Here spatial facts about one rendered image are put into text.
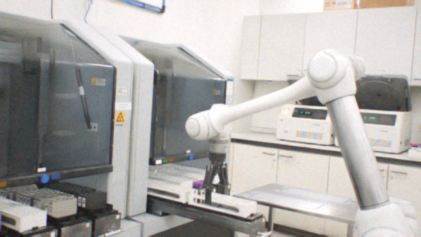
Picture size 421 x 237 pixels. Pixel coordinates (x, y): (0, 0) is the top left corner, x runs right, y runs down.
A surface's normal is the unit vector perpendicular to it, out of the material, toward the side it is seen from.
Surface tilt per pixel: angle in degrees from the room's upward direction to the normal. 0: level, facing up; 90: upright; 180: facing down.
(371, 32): 90
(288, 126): 90
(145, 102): 90
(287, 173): 90
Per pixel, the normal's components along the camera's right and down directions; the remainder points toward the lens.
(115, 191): 0.83, 0.08
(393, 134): -0.55, 0.01
